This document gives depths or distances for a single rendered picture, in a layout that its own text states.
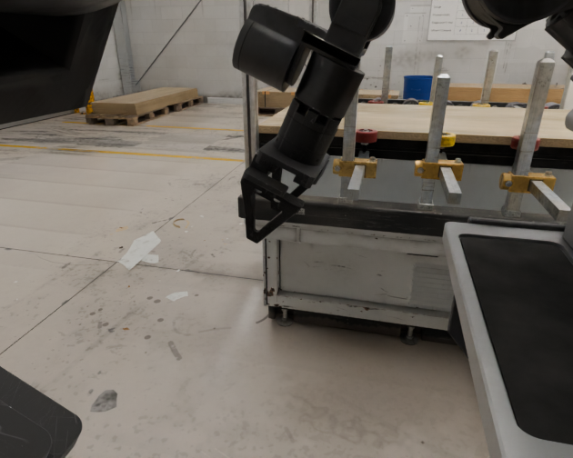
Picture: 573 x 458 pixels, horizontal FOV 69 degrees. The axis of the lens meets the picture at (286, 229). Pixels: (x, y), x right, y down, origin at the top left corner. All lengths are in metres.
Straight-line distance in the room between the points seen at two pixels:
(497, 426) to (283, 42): 0.36
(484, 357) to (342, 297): 1.63
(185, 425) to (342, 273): 0.83
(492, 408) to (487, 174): 1.42
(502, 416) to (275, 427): 1.37
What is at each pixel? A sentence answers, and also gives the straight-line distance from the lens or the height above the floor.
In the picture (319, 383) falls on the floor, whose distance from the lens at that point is 1.70.
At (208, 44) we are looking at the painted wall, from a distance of 9.19.
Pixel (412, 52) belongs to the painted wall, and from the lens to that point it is 8.46.
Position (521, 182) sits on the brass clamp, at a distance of 1.40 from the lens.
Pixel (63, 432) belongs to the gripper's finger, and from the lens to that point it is 0.19.
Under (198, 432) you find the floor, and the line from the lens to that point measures 1.58.
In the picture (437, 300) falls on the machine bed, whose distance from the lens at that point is 1.84.
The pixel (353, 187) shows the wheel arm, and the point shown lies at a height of 0.83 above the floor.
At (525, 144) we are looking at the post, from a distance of 1.38.
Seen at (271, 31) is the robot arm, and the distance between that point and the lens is 0.45.
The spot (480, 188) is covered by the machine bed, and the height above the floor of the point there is 0.72.
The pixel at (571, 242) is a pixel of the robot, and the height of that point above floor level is 1.05.
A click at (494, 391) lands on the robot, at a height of 1.04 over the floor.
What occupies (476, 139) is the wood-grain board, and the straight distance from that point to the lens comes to 1.56.
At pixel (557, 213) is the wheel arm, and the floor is 0.81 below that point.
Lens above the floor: 1.19
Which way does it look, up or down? 24 degrees down
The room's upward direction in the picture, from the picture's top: straight up
